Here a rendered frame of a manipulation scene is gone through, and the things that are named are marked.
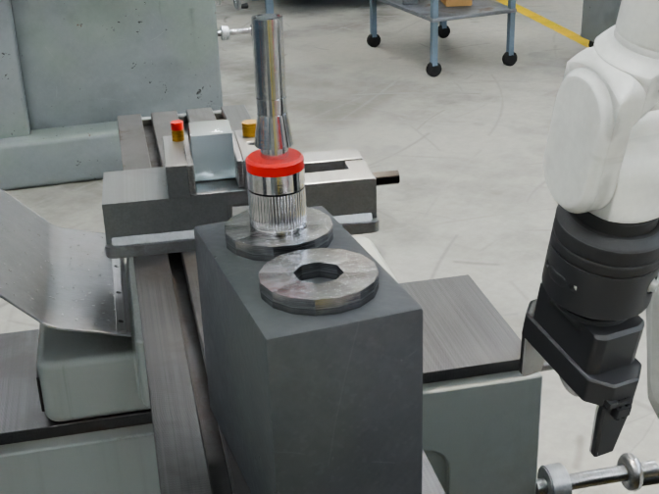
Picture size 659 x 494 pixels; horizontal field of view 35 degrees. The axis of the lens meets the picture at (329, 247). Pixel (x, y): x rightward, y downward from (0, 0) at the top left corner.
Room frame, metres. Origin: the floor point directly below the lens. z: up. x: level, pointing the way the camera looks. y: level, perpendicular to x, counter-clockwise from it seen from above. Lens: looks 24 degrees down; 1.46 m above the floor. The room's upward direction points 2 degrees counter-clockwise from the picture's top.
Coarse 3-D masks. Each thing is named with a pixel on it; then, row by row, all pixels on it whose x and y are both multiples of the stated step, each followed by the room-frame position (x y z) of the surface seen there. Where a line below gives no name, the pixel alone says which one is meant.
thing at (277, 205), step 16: (256, 176) 0.79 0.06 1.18; (288, 176) 0.78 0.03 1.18; (304, 176) 0.80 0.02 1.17; (256, 192) 0.79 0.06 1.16; (272, 192) 0.78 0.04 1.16; (288, 192) 0.78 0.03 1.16; (304, 192) 0.80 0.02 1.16; (256, 208) 0.79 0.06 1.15; (272, 208) 0.78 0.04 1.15; (288, 208) 0.78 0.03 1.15; (304, 208) 0.80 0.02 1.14; (256, 224) 0.79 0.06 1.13; (272, 224) 0.78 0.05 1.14; (288, 224) 0.78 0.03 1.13; (304, 224) 0.80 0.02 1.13
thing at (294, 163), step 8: (256, 152) 0.81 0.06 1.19; (288, 152) 0.81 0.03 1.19; (296, 152) 0.81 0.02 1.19; (248, 160) 0.80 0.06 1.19; (256, 160) 0.79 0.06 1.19; (264, 160) 0.79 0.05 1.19; (272, 160) 0.79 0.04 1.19; (280, 160) 0.79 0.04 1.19; (288, 160) 0.79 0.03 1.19; (296, 160) 0.79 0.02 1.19; (248, 168) 0.79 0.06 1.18; (256, 168) 0.79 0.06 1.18; (264, 168) 0.78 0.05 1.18; (272, 168) 0.78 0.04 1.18; (280, 168) 0.78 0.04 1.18; (288, 168) 0.78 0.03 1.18; (296, 168) 0.79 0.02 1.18; (264, 176) 0.78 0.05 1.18; (272, 176) 0.78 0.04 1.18
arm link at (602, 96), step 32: (608, 32) 0.73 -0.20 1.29; (576, 64) 0.73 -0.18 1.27; (608, 64) 0.70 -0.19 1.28; (640, 64) 0.69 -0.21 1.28; (576, 96) 0.71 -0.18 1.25; (608, 96) 0.69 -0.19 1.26; (640, 96) 0.68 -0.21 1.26; (576, 128) 0.71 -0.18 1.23; (608, 128) 0.68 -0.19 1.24; (544, 160) 0.74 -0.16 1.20; (576, 160) 0.71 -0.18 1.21; (608, 160) 0.69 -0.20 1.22; (576, 192) 0.70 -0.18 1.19; (608, 192) 0.70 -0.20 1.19
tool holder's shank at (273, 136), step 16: (256, 16) 0.81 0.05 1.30; (272, 16) 0.81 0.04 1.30; (256, 32) 0.80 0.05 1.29; (272, 32) 0.79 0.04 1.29; (256, 48) 0.80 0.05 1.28; (272, 48) 0.79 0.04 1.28; (256, 64) 0.80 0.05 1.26; (272, 64) 0.79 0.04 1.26; (256, 80) 0.80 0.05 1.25; (272, 80) 0.79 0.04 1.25; (256, 96) 0.80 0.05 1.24; (272, 96) 0.79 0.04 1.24; (272, 112) 0.79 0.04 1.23; (256, 128) 0.80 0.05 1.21; (272, 128) 0.79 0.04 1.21; (288, 128) 0.80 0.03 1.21; (256, 144) 0.80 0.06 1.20; (272, 144) 0.79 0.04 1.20; (288, 144) 0.79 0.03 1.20
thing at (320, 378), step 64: (256, 256) 0.76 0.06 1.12; (320, 256) 0.74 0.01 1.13; (256, 320) 0.66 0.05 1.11; (320, 320) 0.66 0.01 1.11; (384, 320) 0.66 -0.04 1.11; (256, 384) 0.67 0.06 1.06; (320, 384) 0.65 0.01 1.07; (384, 384) 0.66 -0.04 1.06; (256, 448) 0.68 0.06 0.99; (320, 448) 0.64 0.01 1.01; (384, 448) 0.66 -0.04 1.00
